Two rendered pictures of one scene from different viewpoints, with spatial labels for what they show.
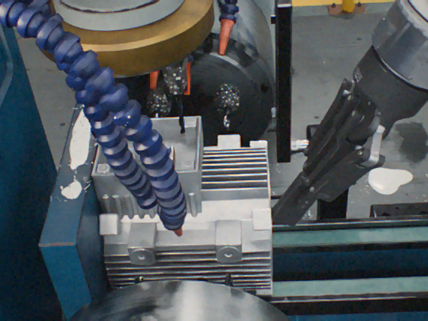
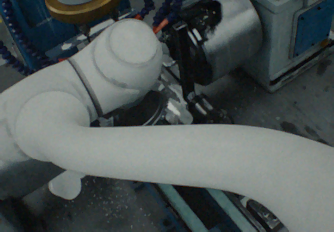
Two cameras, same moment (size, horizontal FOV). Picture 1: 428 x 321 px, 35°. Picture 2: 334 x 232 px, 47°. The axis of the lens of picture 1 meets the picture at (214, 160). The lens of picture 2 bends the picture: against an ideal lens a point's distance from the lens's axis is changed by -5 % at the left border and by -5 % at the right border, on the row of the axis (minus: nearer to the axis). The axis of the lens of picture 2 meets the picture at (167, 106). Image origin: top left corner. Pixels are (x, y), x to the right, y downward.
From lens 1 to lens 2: 0.77 m
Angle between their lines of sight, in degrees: 42
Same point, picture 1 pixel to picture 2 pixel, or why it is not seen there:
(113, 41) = (50, 3)
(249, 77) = (198, 52)
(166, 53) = (62, 18)
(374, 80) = not seen: hidden behind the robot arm
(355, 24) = not seen: outside the picture
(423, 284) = (173, 195)
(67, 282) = not seen: hidden behind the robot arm
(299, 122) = (284, 98)
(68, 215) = (53, 53)
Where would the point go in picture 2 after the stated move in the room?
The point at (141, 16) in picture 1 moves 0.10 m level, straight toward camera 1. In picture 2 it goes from (62, 0) to (23, 25)
